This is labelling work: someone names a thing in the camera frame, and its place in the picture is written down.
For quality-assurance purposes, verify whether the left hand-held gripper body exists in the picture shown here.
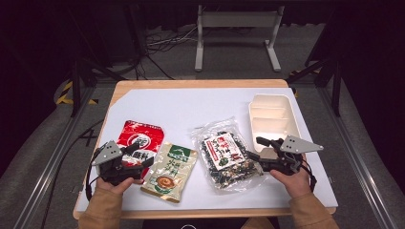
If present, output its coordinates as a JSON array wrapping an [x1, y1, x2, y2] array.
[[90, 139, 144, 187]]

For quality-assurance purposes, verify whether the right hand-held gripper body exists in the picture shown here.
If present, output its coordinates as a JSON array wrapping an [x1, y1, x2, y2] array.
[[259, 135, 325, 177]]

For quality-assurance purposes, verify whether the red seasoning packet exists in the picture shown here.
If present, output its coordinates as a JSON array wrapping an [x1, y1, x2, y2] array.
[[116, 119, 165, 185]]

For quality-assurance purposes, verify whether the white divided container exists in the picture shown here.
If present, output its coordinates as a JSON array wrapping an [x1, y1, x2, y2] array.
[[247, 94, 302, 160]]

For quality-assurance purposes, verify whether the beige green seasoning packet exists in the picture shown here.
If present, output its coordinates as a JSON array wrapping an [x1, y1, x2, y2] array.
[[140, 141, 199, 204]]

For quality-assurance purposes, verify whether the person's left hand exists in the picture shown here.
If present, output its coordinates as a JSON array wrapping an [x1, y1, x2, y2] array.
[[95, 176, 145, 196]]

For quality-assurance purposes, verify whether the person's right hand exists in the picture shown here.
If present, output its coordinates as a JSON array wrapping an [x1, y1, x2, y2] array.
[[269, 154, 314, 198]]

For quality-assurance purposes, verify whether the clear dried seaweed packet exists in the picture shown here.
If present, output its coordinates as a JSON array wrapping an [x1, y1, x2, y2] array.
[[191, 117, 268, 195]]

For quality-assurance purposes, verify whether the white sheet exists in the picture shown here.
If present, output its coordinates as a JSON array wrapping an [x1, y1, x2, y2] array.
[[75, 87, 338, 213]]

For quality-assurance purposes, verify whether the black metal stand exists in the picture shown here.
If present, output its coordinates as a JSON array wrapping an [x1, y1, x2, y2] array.
[[68, 6, 128, 117], [288, 9, 344, 117]]

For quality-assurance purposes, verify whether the wooden table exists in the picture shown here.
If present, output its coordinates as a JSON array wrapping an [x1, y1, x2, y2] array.
[[72, 79, 338, 220]]

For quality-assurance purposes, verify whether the yellow black hazard tape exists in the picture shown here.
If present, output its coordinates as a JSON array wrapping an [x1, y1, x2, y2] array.
[[55, 80, 99, 106]]

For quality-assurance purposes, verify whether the white metal stand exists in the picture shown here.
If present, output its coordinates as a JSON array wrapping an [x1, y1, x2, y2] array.
[[194, 4, 286, 73]]

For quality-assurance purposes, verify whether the right hand-held gripper cable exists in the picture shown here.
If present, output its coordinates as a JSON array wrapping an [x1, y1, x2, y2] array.
[[300, 158, 318, 194]]

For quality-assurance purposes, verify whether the hand-held gripper cable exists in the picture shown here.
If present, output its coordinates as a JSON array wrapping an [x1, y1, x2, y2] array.
[[300, 158, 318, 194], [84, 149, 103, 202]]

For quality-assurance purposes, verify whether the left hand-held gripper cable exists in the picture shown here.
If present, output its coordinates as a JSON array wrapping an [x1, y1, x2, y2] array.
[[84, 149, 103, 202]]

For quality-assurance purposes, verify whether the black floor cable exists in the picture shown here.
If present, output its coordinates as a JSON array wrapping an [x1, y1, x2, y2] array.
[[39, 118, 105, 229]]

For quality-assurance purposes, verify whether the bundle of floor cables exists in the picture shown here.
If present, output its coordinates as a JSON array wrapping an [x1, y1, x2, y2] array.
[[137, 25, 199, 80]]

